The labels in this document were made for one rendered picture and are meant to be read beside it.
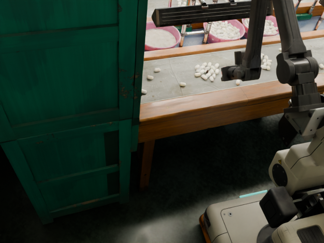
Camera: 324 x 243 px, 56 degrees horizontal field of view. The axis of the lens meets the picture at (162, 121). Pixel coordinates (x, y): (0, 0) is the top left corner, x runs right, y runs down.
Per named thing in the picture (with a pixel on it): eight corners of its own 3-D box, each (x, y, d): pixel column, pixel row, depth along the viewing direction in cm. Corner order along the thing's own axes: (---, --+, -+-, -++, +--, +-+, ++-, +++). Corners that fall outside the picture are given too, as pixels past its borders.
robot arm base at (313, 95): (300, 111, 90) (333, 106, 93) (296, 84, 90) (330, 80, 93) (282, 113, 99) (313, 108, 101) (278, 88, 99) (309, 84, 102)
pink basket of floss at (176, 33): (185, 44, 193) (188, 31, 186) (165, 67, 178) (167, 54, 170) (149, 29, 200) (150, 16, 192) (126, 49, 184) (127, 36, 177)
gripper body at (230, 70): (220, 67, 143) (228, 67, 136) (239, 64, 146) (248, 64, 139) (221, 81, 144) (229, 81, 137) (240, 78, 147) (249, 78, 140)
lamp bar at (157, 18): (272, 16, 155) (277, 3, 150) (155, 28, 138) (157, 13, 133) (264, 7, 160) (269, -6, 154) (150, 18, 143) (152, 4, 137)
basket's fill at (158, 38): (180, 55, 185) (181, 47, 180) (144, 60, 179) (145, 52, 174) (168, 33, 198) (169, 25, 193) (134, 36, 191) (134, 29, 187)
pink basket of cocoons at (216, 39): (248, 43, 201) (253, 31, 194) (221, 57, 189) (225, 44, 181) (219, 23, 213) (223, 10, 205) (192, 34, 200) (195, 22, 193)
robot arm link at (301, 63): (300, 88, 93) (315, 87, 94) (295, 56, 93) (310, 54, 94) (282, 92, 102) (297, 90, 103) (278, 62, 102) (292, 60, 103)
